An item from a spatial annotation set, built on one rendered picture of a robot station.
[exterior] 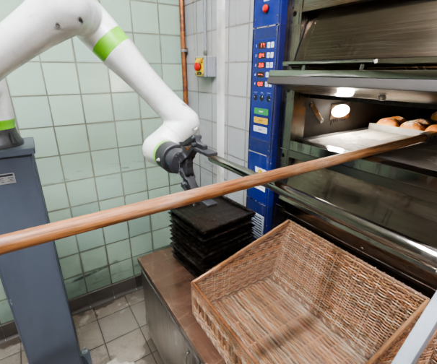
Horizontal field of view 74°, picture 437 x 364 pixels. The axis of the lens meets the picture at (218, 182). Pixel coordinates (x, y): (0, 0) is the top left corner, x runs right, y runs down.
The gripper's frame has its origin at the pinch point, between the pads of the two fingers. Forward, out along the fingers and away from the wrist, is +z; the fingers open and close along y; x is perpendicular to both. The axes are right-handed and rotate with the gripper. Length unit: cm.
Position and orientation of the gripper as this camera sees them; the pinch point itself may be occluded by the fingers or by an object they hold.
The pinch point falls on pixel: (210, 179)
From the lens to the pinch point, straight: 73.3
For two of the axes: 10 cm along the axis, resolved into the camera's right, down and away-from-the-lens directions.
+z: 5.4, 3.1, -7.8
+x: -8.4, 1.8, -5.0
